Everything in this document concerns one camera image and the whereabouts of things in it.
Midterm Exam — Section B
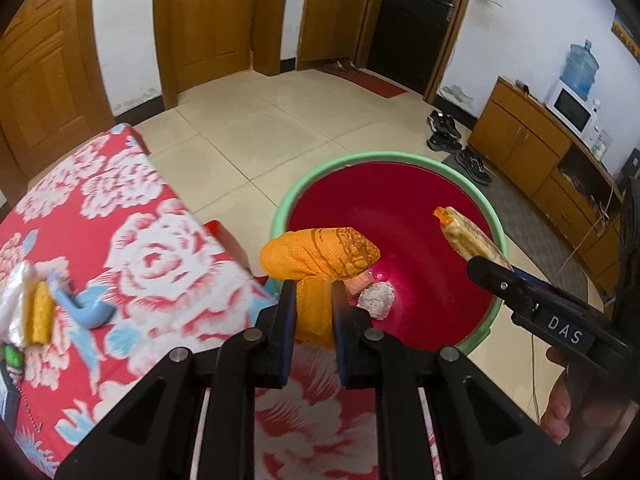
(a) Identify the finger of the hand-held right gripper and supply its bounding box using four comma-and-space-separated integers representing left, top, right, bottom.
466, 255, 547, 322
510, 267, 592, 312

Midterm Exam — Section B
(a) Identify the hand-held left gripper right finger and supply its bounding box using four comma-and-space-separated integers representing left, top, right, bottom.
331, 280, 583, 480

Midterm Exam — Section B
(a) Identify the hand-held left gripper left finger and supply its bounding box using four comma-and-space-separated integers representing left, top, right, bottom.
55, 280, 298, 480

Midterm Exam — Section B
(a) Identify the white paper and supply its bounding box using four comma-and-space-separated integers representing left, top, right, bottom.
357, 282, 396, 322

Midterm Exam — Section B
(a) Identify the orange patterned cloth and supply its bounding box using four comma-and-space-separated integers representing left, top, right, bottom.
260, 226, 381, 351

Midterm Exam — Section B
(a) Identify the green basin with red inside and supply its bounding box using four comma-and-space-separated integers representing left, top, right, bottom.
269, 150, 508, 356

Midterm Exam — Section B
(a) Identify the yellow foam net sleeve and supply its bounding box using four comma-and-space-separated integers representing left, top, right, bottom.
30, 281, 56, 346

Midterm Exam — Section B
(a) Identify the white plastic packaging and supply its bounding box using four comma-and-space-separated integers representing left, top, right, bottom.
0, 260, 38, 348

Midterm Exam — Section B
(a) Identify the person's right hand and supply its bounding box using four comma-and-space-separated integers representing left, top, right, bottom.
539, 347, 576, 446

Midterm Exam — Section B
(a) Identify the grey floor mat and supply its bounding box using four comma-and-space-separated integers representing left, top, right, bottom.
442, 152, 606, 306

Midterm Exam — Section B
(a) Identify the black sneaker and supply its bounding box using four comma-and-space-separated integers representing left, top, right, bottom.
426, 110, 462, 139
455, 149, 493, 185
427, 132, 463, 154

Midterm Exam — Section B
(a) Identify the wooden cabinet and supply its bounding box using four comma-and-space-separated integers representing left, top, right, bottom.
469, 76, 631, 293

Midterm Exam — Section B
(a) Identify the red floral tablecloth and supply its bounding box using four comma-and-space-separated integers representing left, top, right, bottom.
0, 122, 441, 480

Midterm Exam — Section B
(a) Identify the white microwave oven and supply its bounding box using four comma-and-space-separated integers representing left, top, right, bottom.
545, 81, 601, 136

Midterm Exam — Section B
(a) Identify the light blue plastic pipe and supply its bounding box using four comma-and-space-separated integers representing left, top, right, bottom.
47, 272, 113, 331

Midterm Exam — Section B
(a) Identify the blue water jug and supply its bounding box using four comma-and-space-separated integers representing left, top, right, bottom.
562, 40, 600, 101

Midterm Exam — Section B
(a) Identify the red door mat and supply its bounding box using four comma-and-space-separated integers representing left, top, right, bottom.
315, 62, 408, 100

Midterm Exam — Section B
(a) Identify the black entrance door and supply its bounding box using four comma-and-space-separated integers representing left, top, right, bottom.
357, 0, 481, 103

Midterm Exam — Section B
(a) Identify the arched panel wooden door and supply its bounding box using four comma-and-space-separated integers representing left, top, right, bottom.
0, 0, 116, 181

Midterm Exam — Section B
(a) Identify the floor cable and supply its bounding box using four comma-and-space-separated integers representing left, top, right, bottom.
529, 332, 544, 423

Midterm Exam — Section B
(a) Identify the bead chain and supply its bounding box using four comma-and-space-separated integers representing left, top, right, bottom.
15, 370, 44, 433

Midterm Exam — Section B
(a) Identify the framed wall picture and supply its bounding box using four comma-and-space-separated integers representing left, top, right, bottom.
612, 7, 640, 61

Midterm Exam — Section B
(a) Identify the wooden door with handle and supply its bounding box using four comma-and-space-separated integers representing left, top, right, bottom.
152, 0, 291, 108

